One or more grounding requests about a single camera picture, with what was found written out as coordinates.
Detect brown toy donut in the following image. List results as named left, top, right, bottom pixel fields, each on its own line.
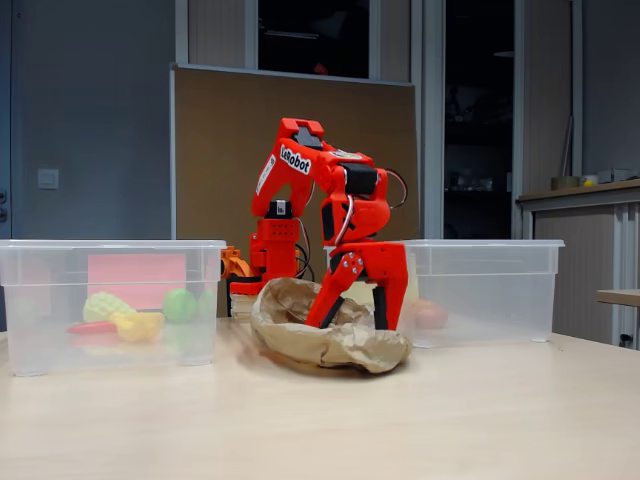
left=410, top=298, right=449, bottom=330

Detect green toy apple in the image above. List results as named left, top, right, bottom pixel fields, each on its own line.
left=161, top=287, right=198, bottom=324

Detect yellow toy banana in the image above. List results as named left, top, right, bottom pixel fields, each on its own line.
left=108, top=310, right=166, bottom=344

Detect light green toy grapes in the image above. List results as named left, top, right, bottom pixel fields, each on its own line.
left=82, top=291, right=137, bottom=324

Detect red toy chili pepper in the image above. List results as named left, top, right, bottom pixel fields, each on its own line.
left=66, top=320, right=119, bottom=336

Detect yellow-green paper label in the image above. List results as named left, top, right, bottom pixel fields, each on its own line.
left=405, top=253, right=421, bottom=303

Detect clear plastic bin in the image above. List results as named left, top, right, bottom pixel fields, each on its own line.
left=0, top=238, right=228, bottom=377
left=323, top=238, right=566, bottom=350

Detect pink paper label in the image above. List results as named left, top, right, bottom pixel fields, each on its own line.
left=87, top=253, right=188, bottom=311

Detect brown paper bag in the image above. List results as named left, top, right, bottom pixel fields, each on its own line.
left=249, top=278, right=414, bottom=375

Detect orange printed part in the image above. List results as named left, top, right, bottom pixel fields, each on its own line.
left=219, top=245, right=256, bottom=279

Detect brown pinboard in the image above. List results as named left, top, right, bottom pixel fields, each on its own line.
left=169, top=62, right=420, bottom=319

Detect grey roller shutter cabinet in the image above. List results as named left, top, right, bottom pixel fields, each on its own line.
left=516, top=178, right=640, bottom=349

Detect small side table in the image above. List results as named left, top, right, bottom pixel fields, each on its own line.
left=595, top=288, right=640, bottom=308

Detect black base cable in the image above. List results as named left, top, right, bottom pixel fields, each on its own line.
left=294, top=217, right=316, bottom=282

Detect white servo cable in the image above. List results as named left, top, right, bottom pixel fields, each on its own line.
left=333, top=193, right=355, bottom=247

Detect looped thin servo cable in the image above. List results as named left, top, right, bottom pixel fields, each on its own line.
left=384, top=168, right=409, bottom=210

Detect wooden base plate stack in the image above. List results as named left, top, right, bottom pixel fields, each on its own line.
left=228, top=292, right=259, bottom=319

